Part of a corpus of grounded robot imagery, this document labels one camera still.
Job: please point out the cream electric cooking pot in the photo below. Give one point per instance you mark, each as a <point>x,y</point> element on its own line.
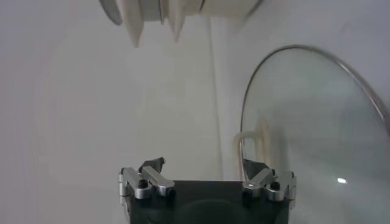
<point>228,7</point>

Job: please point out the round glass pot lid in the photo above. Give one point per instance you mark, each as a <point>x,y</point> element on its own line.
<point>304,106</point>

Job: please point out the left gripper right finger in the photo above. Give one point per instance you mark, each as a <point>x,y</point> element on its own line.
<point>274,187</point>

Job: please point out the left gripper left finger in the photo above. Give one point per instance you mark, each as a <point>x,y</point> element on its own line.
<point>137,182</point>

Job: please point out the perforated steel steamer basket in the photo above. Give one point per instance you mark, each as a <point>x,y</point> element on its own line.
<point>111,12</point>

